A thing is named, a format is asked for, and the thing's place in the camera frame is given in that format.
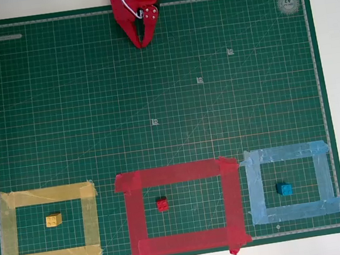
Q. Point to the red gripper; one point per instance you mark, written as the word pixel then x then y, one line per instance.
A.
pixel 128 16

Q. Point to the red lego brick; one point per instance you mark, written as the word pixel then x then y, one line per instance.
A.
pixel 162 204

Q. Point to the red tape square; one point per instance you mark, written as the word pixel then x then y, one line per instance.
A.
pixel 179 173

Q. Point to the yellow tape square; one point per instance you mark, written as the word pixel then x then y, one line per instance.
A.
pixel 49 195

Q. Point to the blue tape square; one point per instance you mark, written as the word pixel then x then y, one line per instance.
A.
pixel 287 152

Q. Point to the yellow lego brick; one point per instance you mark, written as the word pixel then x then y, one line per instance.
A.
pixel 53 220

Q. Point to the blue lego brick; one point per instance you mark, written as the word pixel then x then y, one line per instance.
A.
pixel 284 189

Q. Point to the green cutting mat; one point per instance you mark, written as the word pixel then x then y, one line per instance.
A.
pixel 152 88

